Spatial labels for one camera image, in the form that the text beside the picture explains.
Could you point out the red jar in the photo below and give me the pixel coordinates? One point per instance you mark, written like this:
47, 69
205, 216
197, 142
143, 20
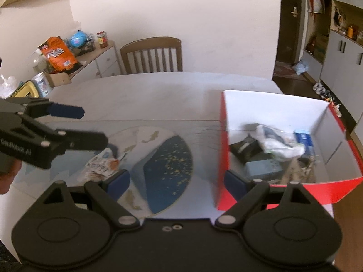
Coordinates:
102, 40

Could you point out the black sneaker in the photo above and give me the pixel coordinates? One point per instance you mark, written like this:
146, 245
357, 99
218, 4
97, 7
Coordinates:
327, 95

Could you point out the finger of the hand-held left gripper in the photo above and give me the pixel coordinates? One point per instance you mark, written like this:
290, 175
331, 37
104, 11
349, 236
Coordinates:
66, 111
85, 141

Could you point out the blue globe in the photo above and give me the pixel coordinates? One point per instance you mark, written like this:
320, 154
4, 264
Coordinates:
78, 38

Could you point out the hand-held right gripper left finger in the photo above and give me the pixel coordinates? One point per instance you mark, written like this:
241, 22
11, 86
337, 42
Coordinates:
117, 182

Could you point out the clear plastic container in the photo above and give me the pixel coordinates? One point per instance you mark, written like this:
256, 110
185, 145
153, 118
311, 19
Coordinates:
39, 61

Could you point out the clear crumpled plastic bag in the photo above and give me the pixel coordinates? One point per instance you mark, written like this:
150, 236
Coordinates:
8, 85

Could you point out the dark brown door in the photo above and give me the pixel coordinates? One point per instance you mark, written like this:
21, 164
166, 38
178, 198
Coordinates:
292, 34

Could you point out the person's left hand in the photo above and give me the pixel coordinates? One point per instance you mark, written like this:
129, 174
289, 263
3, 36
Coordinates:
10, 175

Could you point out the orange bottle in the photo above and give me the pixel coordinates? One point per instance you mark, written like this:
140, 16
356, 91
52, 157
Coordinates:
350, 31

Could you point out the cardboard storage box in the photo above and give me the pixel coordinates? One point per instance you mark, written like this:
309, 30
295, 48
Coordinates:
320, 46

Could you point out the white desktop table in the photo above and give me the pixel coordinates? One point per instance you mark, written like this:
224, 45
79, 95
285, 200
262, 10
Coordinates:
156, 99

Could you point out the light blue small carton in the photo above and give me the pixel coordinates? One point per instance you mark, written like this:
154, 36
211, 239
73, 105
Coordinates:
263, 170

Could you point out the brown sticks packet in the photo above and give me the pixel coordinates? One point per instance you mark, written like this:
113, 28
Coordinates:
297, 172

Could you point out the orange snack bag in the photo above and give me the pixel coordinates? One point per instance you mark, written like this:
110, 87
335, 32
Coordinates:
58, 55

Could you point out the white blue sachet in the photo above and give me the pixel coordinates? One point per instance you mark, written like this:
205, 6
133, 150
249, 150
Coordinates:
303, 140

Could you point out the yellow tissue box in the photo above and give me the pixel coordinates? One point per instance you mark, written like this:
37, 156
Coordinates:
24, 89

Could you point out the white hanging shopping bag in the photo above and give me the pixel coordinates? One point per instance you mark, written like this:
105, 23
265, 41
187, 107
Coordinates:
316, 4

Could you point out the grey wardrobe cabinet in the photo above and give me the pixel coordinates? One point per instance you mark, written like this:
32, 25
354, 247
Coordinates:
346, 68

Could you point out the white printed canister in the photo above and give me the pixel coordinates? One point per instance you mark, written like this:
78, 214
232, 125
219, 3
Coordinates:
42, 85

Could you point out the light wooden box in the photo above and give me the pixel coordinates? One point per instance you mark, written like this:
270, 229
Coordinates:
58, 79

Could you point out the red cardboard box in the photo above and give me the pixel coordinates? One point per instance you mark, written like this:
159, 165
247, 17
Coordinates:
312, 194

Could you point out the white sideboard cabinet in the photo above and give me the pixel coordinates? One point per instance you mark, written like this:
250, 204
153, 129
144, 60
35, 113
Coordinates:
107, 62

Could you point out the white plastic bag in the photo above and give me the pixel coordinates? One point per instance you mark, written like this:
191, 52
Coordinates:
275, 147

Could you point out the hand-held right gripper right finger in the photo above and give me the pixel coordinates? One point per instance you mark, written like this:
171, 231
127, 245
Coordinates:
235, 182

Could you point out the white pouch with orange print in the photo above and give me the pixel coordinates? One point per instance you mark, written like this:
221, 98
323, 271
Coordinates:
97, 165

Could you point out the pink sneaker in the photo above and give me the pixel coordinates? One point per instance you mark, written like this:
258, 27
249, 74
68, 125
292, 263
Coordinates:
336, 109

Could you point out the white sneaker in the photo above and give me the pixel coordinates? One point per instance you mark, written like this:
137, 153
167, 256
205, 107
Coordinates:
317, 87

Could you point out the pale blue bag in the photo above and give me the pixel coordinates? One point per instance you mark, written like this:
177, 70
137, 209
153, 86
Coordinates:
300, 68

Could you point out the brown wooden chair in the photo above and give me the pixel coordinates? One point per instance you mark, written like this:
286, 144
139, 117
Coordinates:
150, 44

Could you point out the dark glass jar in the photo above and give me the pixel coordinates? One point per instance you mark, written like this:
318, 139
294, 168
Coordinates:
90, 44

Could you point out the dark snack packet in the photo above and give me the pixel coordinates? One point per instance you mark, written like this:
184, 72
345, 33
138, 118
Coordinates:
244, 148

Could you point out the patterned doormat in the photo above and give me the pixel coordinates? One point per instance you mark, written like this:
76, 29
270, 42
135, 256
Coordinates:
283, 70

